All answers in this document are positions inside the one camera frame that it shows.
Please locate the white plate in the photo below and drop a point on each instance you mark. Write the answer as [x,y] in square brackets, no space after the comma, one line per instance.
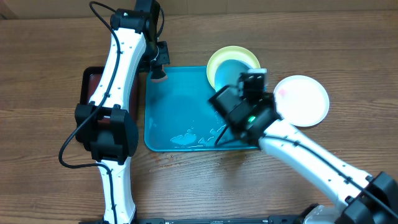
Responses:
[301,100]

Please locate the black tray with reddish water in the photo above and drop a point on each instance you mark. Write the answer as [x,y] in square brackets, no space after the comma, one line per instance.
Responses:
[90,81]

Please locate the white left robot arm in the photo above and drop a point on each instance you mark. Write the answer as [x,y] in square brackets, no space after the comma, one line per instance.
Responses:
[104,124]

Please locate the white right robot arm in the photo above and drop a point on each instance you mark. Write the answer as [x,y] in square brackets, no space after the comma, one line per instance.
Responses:
[356,195]

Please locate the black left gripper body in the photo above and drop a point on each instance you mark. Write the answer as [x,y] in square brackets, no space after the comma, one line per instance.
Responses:
[154,57]

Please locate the yellow plate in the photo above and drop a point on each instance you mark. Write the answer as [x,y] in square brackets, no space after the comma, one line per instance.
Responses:
[226,53]

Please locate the teal plastic tray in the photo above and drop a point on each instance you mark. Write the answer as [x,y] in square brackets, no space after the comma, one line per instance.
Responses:
[178,117]

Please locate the light blue plate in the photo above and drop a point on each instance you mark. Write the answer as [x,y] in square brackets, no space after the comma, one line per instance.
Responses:
[228,73]

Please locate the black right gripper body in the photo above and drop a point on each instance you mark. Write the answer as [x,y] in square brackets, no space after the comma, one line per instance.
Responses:
[239,129]

